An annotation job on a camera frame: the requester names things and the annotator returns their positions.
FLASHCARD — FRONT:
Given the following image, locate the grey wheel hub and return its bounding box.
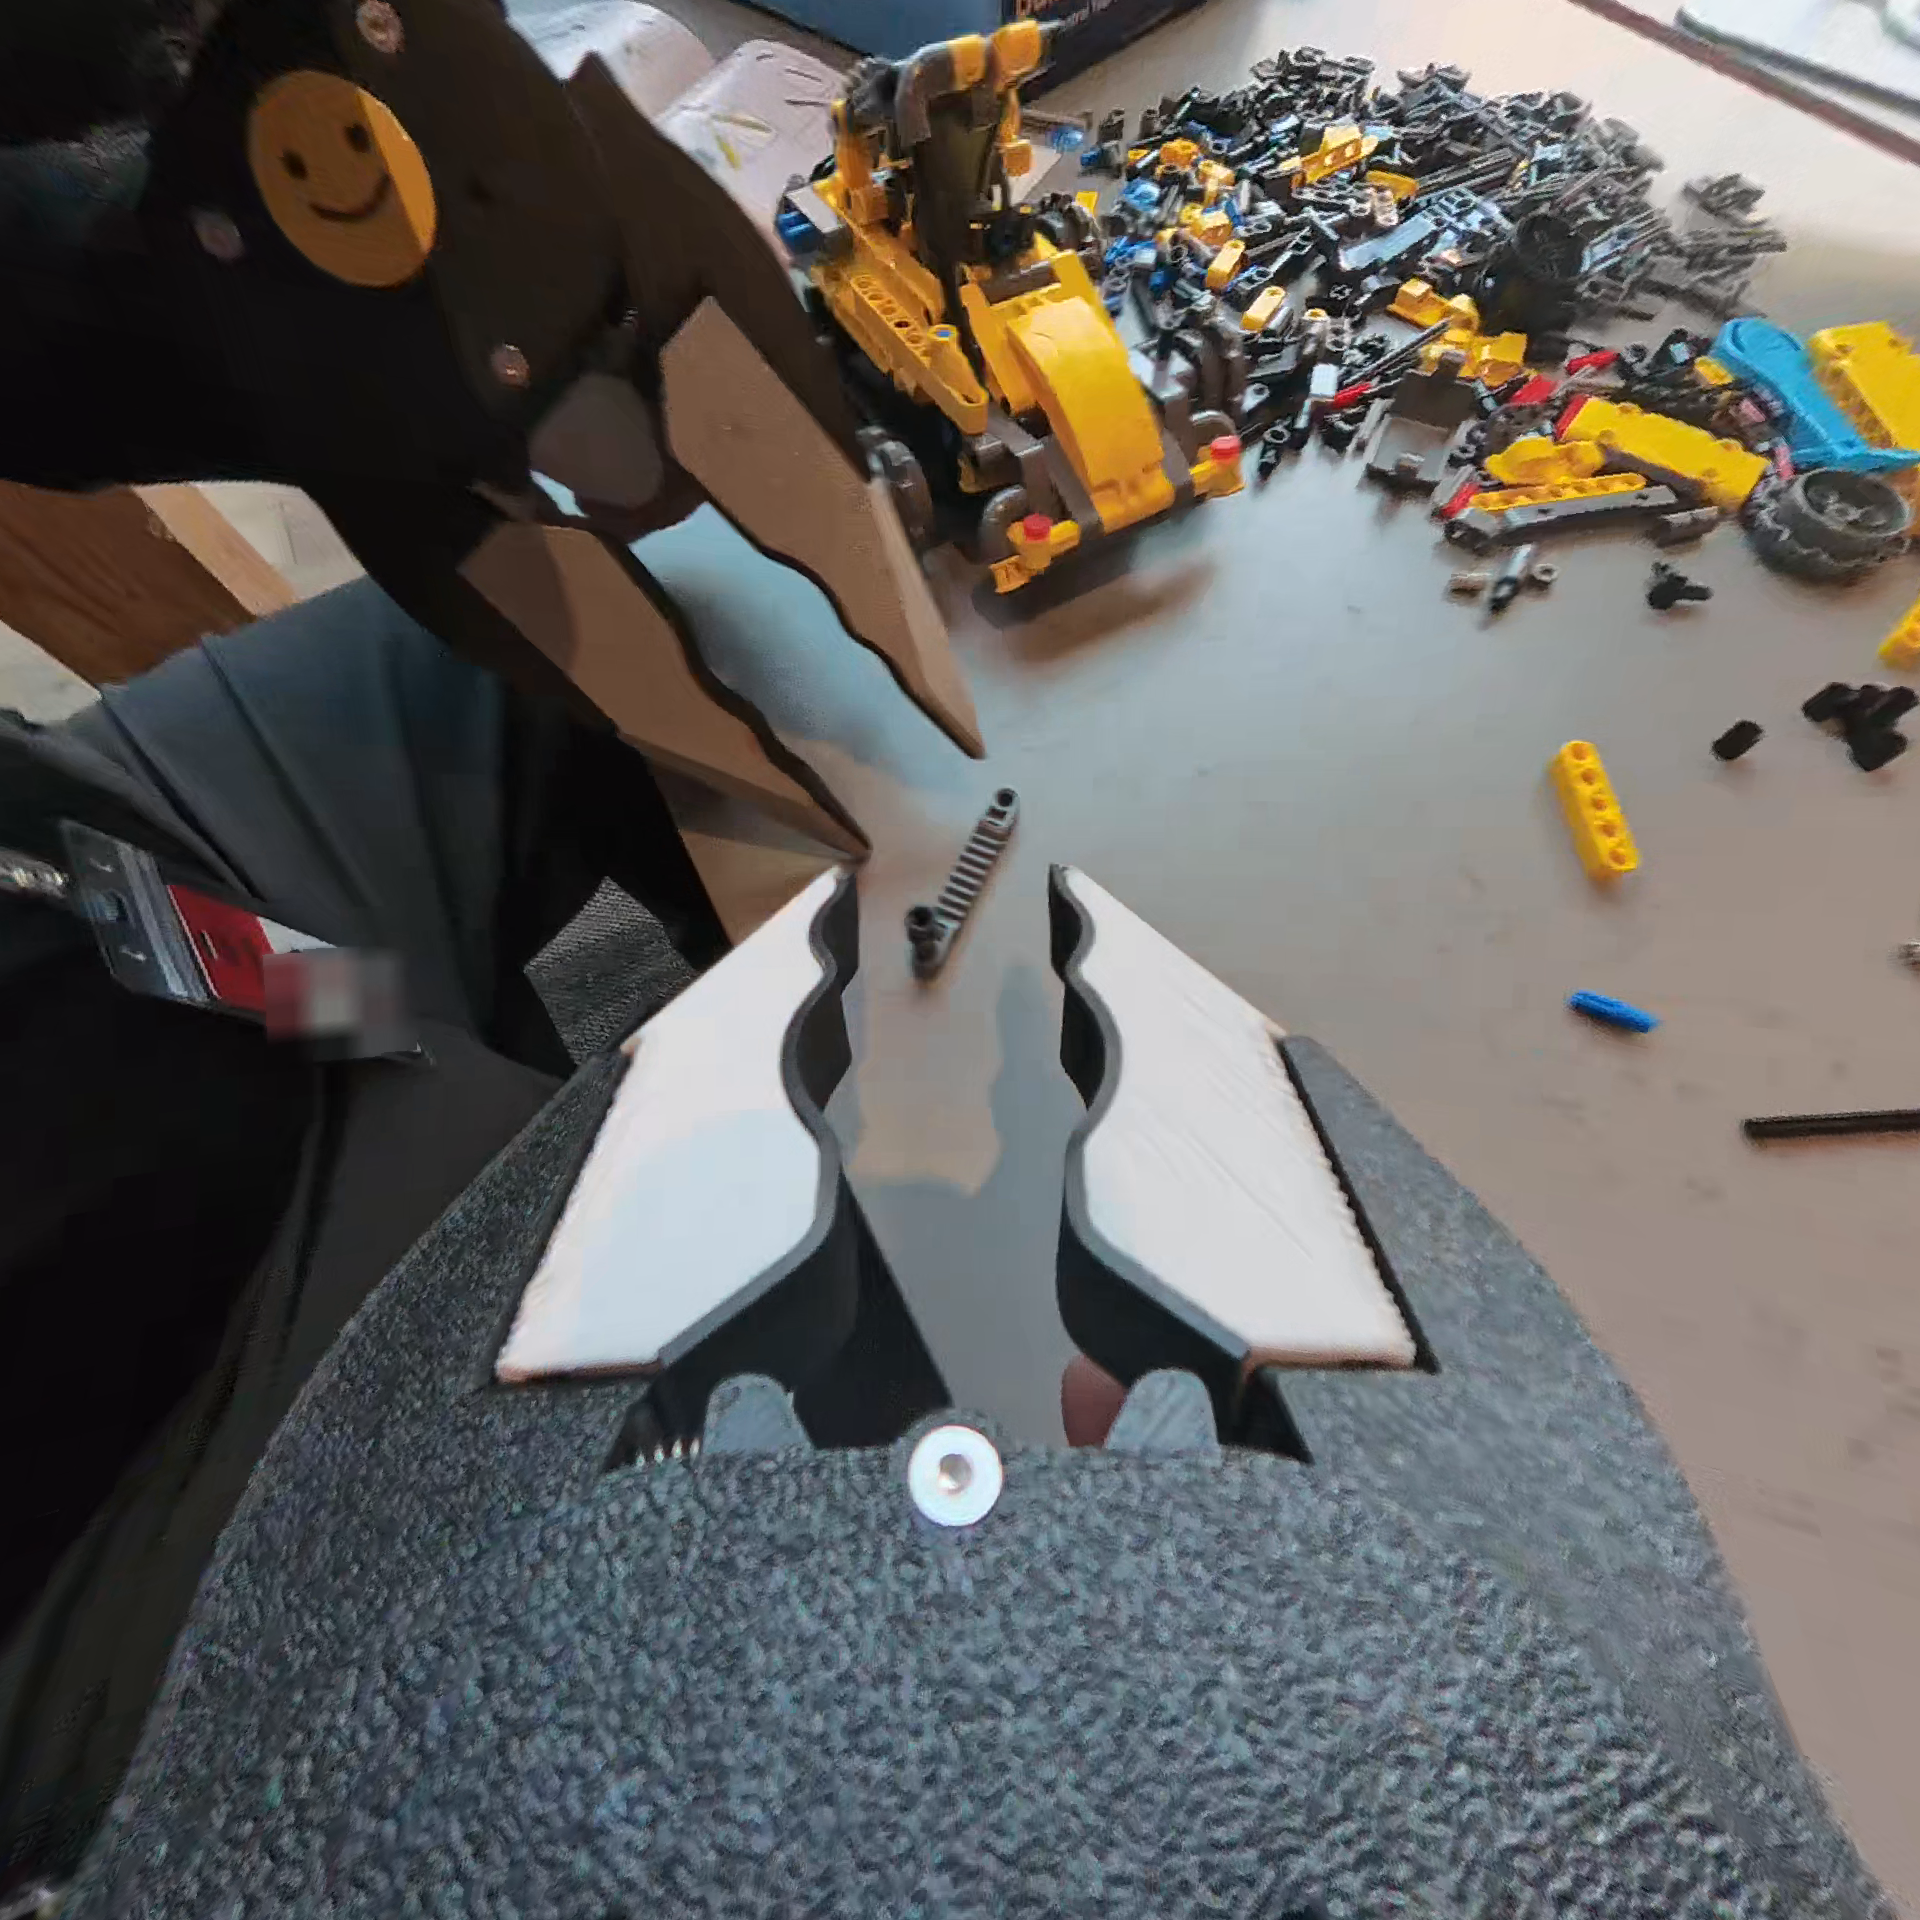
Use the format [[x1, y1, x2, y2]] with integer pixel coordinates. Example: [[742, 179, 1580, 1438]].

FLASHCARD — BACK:
[[1741, 468, 1920, 588]]

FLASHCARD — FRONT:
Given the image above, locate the yellow toy vehicle model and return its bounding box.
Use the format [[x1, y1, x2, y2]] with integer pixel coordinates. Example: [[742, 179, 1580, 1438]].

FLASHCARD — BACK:
[[774, 27, 1250, 594]]

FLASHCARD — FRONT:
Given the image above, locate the blue brick separator tool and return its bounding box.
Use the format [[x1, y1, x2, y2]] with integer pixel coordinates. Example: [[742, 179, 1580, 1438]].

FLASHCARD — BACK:
[[1711, 319, 1920, 474]]

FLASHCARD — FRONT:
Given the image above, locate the large yellow panel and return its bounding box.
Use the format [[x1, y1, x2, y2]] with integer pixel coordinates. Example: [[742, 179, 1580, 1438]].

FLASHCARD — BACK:
[[1807, 322, 1920, 452]]

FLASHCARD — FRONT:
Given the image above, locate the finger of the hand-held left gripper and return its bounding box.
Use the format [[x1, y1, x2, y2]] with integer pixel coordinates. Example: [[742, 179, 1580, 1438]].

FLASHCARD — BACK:
[[454, 523, 877, 868], [656, 294, 988, 763]]

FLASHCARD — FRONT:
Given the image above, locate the badge holder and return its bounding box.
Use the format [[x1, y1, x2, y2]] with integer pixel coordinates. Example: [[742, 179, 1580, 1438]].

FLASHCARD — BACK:
[[60, 816, 280, 1022]]

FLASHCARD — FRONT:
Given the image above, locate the dark grey rack piece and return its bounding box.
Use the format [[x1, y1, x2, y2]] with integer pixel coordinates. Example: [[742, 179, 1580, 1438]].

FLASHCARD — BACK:
[[905, 786, 1025, 981]]

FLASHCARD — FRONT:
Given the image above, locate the blue kit box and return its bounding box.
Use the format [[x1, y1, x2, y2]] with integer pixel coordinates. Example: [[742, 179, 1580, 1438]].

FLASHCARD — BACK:
[[751, 0, 1211, 108]]

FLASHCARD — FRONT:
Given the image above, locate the pile of mixed building pieces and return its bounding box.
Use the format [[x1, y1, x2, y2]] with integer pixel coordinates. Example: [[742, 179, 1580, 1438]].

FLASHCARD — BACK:
[[1035, 91, 1920, 558]]

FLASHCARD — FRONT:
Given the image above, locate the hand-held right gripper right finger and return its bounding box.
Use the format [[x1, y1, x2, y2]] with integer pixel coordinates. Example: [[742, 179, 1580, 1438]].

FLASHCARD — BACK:
[[1045, 864, 1423, 1375]]

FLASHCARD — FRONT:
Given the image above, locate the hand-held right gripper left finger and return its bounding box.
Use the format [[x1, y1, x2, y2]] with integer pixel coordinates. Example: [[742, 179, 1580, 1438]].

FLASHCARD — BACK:
[[492, 866, 864, 1382]]

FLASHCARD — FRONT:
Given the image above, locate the yellow short holed beam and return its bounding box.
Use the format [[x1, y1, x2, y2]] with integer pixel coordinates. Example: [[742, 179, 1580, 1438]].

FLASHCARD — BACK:
[[1551, 738, 1642, 883]]

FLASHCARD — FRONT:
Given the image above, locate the pile of grey track links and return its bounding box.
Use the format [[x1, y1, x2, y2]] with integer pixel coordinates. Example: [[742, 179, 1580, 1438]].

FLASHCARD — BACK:
[[1080, 44, 1789, 324]]

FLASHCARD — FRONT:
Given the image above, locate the black connector cluster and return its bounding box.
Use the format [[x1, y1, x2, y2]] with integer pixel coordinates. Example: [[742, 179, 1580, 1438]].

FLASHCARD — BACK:
[[1800, 683, 1919, 775]]

